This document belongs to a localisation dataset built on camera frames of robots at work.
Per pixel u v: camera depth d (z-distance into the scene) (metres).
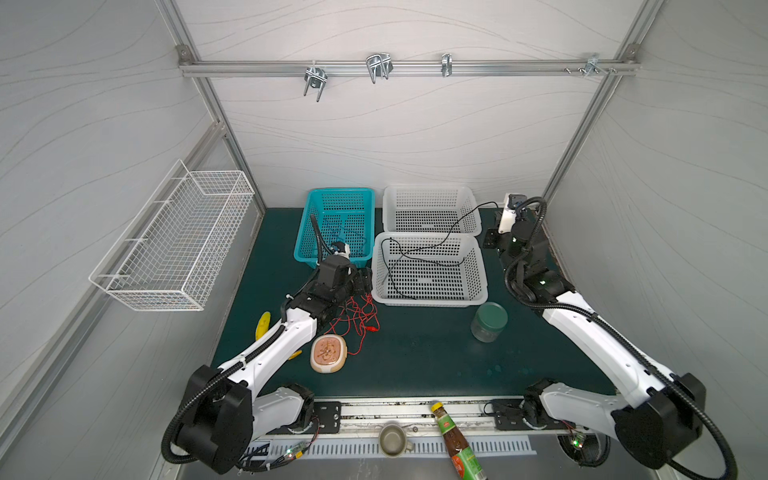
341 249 0.74
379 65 0.76
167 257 0.67
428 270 1.91
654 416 0.38
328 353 0.82
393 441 0.70
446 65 0.78
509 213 0.62
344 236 1.11
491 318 0.80
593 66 0.77
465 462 0.65
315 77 0.79
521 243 0.55
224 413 0.39
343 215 1.19
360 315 0.89
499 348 0.86
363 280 0.75
